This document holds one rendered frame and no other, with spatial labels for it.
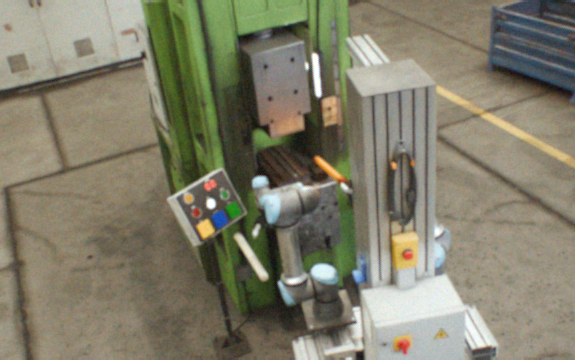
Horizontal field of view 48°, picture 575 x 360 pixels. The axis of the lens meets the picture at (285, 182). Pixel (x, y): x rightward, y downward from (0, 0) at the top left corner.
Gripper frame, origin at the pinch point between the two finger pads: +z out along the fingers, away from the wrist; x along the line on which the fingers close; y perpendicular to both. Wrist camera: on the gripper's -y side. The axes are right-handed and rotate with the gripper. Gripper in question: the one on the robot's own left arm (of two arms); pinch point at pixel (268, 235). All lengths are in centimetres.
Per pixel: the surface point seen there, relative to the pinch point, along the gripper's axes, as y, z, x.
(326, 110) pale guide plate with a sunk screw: -62, -35, 47
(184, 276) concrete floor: -100, 93, -59
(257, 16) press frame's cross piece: -56, -97, 14
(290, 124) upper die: -44, -39, 23
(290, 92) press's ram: -44, -57, 25
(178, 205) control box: -8.4, -22.3, -42.2
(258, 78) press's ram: -40, -70, 9
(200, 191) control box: -17.7, -22.6, -30.5
